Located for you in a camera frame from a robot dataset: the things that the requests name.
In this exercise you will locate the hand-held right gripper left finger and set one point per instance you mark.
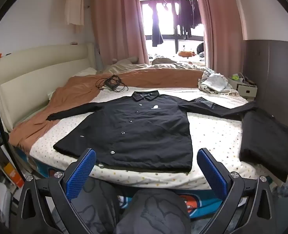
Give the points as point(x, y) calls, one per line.
point(81, 173)

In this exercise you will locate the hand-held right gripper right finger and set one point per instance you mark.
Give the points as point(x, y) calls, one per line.
point(212, 173)

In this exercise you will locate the black button jacket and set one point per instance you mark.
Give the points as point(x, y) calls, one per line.
point(134, 131)

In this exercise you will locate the pile of pale clothes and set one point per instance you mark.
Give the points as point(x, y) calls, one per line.
point(214, 82)

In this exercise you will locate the row of dark hanging clothes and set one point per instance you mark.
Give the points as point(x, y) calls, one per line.
point(185, 17)

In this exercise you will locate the orange box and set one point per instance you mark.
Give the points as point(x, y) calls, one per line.
point(12, 175)

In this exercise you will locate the white dotted bed sheet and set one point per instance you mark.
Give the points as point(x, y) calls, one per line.
point(219, 136)

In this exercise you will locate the black folded garment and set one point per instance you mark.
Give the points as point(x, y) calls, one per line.
point(263, 141)

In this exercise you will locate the orange blanket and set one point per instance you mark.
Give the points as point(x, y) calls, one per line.
point(73, 90)

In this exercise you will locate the cream bed headboard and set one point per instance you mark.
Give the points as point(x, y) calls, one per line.
point(36, 70)

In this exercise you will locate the small white nightstand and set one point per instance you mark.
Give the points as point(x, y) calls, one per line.
point(246, 90)

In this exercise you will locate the green item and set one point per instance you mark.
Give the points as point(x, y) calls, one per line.
point(235, 77)

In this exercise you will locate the white pillow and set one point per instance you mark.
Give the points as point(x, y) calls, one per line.
point(86, 71)

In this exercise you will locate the beige crumpled quilt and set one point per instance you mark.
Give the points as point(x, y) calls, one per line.
point(163, 65)

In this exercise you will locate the orange plush toy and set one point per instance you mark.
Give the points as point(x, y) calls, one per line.
point(185, 53)

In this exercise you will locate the dark round cushion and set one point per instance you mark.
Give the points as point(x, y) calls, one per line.
point(200, 48)

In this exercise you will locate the pink curtain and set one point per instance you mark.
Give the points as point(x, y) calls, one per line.
point(117, 24)
point(219, 29)

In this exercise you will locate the long dark hanging garment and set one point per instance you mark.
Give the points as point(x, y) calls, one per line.
point(156, 29)

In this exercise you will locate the cream hanging cloth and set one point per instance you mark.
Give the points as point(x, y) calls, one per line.
point(74, 9)

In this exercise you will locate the window with dark frame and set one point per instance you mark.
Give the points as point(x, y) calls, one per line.
point(168, 39)

